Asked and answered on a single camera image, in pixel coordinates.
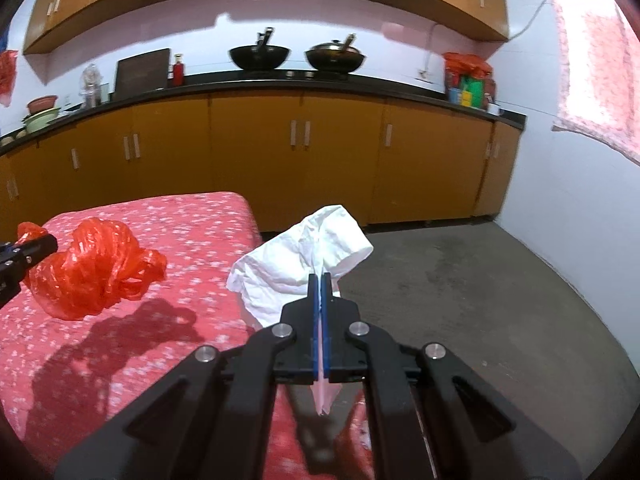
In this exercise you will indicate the green yellow containers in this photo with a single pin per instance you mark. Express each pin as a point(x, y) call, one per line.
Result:
point(467, 92)

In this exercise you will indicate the clear glass jar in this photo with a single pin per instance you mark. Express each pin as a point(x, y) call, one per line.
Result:
point(90, 87)

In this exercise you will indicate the orange base cabinet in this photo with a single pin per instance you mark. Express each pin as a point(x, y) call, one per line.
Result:
point(340, 170)

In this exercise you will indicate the black wok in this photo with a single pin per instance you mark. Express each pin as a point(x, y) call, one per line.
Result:
point(260, 56)
point(335, 58)

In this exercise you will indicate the dark cutting board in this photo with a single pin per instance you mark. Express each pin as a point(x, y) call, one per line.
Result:
point(142, 72)

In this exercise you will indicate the green plastic basin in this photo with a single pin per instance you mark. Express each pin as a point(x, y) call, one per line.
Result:
point(42, 121)

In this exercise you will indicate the pink floral curtain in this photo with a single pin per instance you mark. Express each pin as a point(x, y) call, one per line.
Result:
point(595, 60)

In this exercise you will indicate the white tissue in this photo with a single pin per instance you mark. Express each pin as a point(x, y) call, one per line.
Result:
point(280, 275)

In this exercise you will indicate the red bottle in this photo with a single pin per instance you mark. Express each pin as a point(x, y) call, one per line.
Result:
point(177, 70)

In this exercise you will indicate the red plastic bag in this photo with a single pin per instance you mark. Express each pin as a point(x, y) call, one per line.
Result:
point(90, 270)
point(467, 64)
point(7, 77)

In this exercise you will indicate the black countertop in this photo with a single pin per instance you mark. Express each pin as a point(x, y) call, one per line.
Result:
point(350, 84)

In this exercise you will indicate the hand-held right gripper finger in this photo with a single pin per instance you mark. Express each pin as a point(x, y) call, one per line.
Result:
point(326, 325)
point(314, 325)

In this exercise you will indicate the hanging red plastic bag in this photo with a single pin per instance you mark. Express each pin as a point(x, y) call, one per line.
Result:
point(7, 77)

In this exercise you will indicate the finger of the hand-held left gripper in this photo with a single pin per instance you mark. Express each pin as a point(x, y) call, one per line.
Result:
point(37, 249)
point(7, 285)

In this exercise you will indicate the brown plastic basin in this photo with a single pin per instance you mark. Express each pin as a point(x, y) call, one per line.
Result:
point(42, 104)

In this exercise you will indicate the white wall socket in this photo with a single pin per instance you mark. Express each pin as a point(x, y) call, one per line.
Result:
point(424, 75)

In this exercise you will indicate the red plastic bag on containers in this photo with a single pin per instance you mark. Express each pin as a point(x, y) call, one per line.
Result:
point(467, 64)

